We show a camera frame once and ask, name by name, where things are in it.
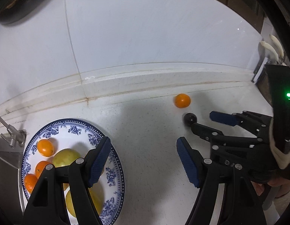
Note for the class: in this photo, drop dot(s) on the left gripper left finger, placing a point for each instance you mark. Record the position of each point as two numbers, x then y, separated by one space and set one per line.
82 174

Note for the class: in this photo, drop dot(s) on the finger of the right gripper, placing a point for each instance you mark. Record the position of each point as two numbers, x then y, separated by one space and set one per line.
250 121
216 137

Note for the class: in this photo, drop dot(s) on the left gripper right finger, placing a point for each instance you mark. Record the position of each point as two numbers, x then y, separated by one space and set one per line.
205 175

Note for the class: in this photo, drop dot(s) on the green apple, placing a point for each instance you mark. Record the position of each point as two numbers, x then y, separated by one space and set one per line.
97 198

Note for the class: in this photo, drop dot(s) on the yellow-brown pear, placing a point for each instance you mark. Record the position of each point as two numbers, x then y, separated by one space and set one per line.
65 157

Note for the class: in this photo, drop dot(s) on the dark purple plum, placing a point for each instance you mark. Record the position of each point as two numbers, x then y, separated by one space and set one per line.
189 119

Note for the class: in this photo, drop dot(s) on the small orange tangerine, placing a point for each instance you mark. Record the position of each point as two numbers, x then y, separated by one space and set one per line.
182 101

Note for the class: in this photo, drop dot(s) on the large orange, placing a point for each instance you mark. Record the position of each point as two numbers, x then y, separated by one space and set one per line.
40 167

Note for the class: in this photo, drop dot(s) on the medium orange tangerine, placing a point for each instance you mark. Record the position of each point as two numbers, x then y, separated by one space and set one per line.
30 181

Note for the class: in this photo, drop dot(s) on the right human hand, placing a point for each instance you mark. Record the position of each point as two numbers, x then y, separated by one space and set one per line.
282 183

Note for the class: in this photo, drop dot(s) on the blue white porcelain plate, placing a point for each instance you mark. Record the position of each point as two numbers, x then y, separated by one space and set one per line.
81 136

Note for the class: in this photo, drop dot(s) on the thin gooseneck faucet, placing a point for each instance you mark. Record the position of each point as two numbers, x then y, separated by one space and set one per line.
16 136

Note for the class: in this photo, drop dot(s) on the stainless steel sink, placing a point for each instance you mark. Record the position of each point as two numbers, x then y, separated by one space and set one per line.
11 197

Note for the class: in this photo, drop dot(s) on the white handled knife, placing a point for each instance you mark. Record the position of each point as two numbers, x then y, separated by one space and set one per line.
270 48
279 47

